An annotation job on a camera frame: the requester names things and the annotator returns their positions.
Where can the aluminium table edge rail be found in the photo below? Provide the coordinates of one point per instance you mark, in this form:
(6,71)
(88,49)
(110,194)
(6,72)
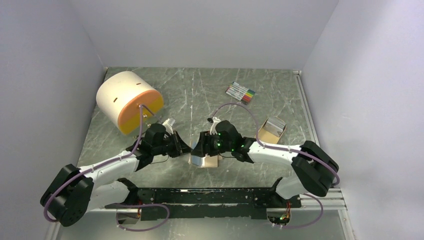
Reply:
(338,203)

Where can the round pink yellow drawer box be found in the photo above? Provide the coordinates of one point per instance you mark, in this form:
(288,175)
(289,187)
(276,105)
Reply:
(119,98)

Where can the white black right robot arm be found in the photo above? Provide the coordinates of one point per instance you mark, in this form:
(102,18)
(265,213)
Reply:
(315,172)

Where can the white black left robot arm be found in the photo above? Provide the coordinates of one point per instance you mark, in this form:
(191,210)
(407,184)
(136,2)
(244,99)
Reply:
(78,190)

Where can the beige oval plastic tray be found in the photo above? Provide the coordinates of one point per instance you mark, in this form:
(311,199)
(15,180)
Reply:
(268,137)

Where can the pack of coloured marker pens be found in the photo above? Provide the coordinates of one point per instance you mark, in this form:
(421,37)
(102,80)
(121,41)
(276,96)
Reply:
(240,93)

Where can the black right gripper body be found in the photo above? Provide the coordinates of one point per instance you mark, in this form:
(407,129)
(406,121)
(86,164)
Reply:
(215,145)

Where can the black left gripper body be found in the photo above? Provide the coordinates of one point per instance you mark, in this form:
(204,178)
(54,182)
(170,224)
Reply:
(163,148)

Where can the stack of cards in tray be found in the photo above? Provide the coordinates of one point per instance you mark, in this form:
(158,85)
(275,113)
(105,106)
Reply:
(275,125)

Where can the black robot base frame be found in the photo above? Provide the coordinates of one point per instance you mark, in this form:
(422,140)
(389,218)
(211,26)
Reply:
(191,203)

